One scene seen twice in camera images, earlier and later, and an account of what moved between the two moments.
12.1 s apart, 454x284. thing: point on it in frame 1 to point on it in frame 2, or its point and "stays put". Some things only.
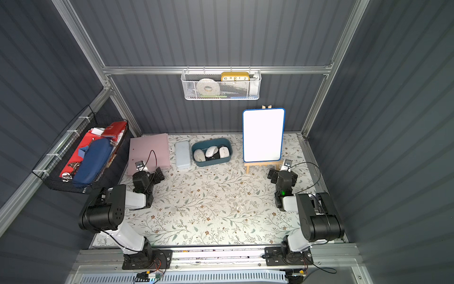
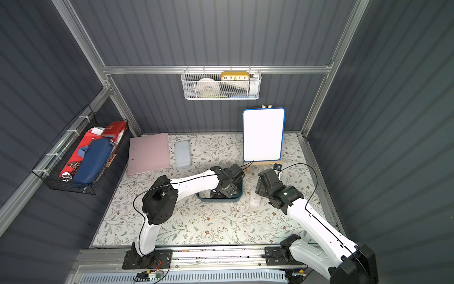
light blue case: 182,154 stays put
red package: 116,130 stays put
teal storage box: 218,142 to 239,184
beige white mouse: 198,155 to 205,194
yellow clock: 235,76 stays put
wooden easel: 275,163 stays put
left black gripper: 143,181 to 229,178
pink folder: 153,149 stays put
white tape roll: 207,87 stays put
